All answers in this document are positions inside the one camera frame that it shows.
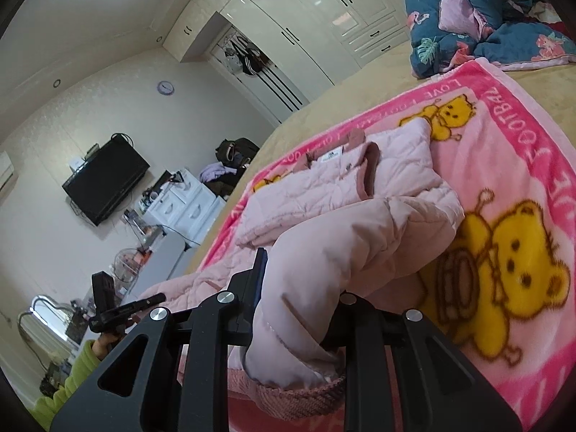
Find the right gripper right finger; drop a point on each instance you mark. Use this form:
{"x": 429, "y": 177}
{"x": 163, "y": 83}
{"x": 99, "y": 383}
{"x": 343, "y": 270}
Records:
{"x": 403, "y": 373}

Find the pink quilted jacket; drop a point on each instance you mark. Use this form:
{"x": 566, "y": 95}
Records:
{"x": 352, "y": 219}

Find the green sleeve forearm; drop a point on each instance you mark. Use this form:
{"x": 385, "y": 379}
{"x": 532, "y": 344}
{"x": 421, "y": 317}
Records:
{"x": 46, "y": 408}

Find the lilac clothes pile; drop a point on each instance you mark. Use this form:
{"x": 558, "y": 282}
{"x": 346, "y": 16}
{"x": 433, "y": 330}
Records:
{"x": 214, "y": 171}

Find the person's left hand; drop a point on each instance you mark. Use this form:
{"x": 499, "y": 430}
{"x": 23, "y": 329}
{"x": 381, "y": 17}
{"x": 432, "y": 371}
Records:
{"x": 104, "y": 344}

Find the pink bear fleece blanket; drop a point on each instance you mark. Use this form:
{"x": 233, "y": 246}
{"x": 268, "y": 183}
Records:
{"x": 514, "y": 172}

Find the white drawer cabinet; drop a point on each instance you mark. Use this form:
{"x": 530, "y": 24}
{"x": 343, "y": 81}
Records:
{"x": 185, "y": 206}

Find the black bag on chair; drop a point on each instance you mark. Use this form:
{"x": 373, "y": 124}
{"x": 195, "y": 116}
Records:
{"x": 236, "y": 153}

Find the bags hanging on door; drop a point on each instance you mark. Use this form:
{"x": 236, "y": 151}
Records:
{"x": 242, "y": 55}

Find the cream white wardrobe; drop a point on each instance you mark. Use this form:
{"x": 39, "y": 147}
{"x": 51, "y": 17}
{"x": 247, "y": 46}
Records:
{"x": 313, "y": 45}

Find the beige bed cover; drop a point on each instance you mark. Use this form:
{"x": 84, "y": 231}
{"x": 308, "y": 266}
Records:
{"x": 381, "y": 80}

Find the blue floral comforter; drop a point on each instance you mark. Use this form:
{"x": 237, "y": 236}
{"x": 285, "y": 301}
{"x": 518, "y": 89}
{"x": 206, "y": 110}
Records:
{"x": 512, "y": 34}

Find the striped colourful blanket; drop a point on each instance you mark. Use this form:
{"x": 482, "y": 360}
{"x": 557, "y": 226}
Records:
{"x": 533, "y": 10}

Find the black wall television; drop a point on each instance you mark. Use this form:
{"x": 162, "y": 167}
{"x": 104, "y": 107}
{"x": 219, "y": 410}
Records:
{"x": 105, "y": 179}

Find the round purple wall clock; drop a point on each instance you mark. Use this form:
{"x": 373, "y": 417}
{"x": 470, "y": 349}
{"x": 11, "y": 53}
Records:
{"x": 165, "y": 88}

